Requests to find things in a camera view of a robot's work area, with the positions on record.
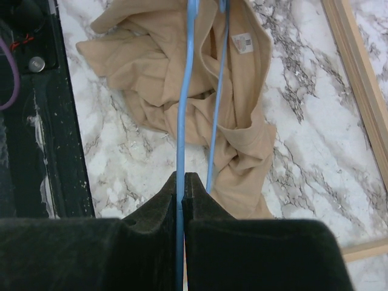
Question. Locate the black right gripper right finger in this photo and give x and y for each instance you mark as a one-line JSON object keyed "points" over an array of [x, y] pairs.
{"points": [[225, 253]]}

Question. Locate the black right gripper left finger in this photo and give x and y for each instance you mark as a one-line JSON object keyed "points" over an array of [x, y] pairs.
{"points": [[133, 253]]}

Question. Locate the blue wire hanger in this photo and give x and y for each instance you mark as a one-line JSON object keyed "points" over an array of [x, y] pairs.
{"points": [[192, 12]]}

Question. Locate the wooden clothes rack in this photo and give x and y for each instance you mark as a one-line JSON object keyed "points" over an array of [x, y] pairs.
{"points": [[333, 149]]}

